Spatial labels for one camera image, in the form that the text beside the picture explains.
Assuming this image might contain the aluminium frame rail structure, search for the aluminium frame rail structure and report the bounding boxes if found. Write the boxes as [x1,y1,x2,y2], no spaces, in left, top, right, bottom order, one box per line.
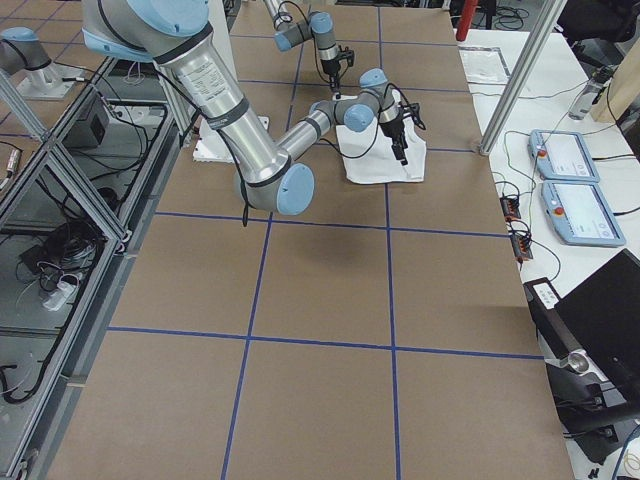
[1,60,193,479]

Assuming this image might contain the aluminium frame post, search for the aluminium frame post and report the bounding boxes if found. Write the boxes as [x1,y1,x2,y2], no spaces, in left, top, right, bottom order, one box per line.
[478,0,567,156]

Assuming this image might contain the clear plastic water bottle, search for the clear plastic water bottle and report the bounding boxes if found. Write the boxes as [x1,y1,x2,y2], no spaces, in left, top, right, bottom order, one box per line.
[568,65,615,120]

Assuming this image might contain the lower orange black terminal board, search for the lower orange black terminal board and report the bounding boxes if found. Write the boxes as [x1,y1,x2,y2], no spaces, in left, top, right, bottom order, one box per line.
[509,231,533,264]

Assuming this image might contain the blue teach pendant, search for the blue teach pendant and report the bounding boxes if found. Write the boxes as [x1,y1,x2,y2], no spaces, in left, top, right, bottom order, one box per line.
[541,180,626,247]
[528,129,600,183]

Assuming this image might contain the black computer box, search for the black computer box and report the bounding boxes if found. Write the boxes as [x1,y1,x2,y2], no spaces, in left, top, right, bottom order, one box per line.
[523,277,591,375]

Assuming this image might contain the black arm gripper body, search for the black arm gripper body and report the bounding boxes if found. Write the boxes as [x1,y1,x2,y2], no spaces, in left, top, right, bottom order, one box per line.
[321,55,343,83]

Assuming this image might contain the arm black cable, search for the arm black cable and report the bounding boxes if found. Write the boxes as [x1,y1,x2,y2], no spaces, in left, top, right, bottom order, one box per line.
[272,0,321,79]

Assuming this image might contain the clear plastic sheet black-edged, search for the clear plastic sheet black-edged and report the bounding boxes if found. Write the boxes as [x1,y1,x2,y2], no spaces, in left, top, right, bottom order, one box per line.
[459,46,511,85]

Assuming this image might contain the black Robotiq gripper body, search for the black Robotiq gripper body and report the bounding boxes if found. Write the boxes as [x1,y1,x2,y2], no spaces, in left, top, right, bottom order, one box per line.
[380,113,406,145]

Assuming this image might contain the second robot arm grey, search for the second robot arm grey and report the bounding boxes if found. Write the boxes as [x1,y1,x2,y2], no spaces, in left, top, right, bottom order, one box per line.
[1,27,84,100]

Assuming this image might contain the upper blue teach pendant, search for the upper blue teach pendant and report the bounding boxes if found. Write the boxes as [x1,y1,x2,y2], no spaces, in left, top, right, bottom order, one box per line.
[528,129,600,183]

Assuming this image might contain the orange black terminal board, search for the orange black terminal board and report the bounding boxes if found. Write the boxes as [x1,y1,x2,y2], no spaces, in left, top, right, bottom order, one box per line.
[500,195,521,222]
[509,231,533,264]

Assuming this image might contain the red fire extinguisher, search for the red fire extinguisher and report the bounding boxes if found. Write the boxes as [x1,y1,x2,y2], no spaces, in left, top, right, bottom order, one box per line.
[456,0,479,42]

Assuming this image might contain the grey controller box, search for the grey controller box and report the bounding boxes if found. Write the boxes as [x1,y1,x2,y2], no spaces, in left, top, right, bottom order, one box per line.
[63,96,109,148]

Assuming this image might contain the white power strip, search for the white power strip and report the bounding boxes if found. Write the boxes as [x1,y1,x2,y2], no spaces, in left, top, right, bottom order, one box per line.
[42,276,80,311]

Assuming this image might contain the white printed long-sleeve shirt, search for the white printed long-sleeve shirt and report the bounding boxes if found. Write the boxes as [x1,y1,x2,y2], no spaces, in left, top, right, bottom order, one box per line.
[335,118,427,184]

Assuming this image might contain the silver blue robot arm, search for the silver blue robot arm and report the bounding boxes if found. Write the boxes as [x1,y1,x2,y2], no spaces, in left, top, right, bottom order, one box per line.
[265,1,419,166]
[82,1,408,215]

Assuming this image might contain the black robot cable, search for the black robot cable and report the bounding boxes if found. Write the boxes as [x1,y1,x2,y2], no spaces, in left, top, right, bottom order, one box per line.
[319,84,419,160]

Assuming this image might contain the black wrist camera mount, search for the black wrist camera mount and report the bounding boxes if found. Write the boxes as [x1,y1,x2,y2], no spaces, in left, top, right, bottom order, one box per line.
[401,102,426,131]

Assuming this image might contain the upper orange black terminal board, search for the upper orange black terminal board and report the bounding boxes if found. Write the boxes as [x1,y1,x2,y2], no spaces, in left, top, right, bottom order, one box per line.
[500,195,521,222]

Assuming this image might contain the lower blue teach pendant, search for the lower blue teach pendant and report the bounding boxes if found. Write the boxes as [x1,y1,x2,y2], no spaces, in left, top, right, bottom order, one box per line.
[541,180,626,247]

